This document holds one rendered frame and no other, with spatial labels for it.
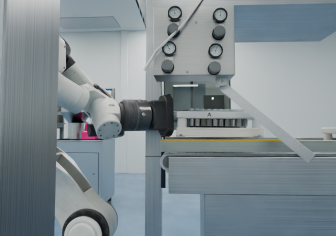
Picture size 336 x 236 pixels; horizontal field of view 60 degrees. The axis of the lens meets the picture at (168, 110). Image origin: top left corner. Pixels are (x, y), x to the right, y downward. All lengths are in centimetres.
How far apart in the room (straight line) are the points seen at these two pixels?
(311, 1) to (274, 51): 536
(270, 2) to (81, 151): 276
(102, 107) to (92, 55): 558
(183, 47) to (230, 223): 51
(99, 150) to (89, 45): 352
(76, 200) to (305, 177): 67
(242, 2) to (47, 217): 76
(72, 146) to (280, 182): 274
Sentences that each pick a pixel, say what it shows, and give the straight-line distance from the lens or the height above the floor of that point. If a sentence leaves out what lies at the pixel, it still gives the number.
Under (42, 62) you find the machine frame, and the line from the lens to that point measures 18.
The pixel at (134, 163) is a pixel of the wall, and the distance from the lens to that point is 596.
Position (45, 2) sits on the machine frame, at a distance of 19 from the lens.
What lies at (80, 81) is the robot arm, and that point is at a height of 108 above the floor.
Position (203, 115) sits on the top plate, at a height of 92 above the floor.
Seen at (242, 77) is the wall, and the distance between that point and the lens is 601.
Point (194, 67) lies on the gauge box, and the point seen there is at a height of 105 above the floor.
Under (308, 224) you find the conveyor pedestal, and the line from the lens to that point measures 96.
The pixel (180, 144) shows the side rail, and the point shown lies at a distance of 81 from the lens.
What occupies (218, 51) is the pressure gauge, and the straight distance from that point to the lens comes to 79.
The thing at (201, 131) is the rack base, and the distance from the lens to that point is 83.
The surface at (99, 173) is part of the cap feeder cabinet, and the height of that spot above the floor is 40.
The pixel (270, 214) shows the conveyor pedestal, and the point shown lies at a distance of 91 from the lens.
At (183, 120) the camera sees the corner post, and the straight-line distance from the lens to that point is 83.
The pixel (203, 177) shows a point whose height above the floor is 75.
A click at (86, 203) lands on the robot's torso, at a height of 65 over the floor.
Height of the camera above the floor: 88
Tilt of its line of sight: 4 degrees up
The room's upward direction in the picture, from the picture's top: straight up
